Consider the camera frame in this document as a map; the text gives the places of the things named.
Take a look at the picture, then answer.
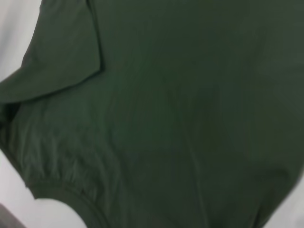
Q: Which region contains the dark green t-shirt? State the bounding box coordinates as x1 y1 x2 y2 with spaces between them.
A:
0 0 304 228

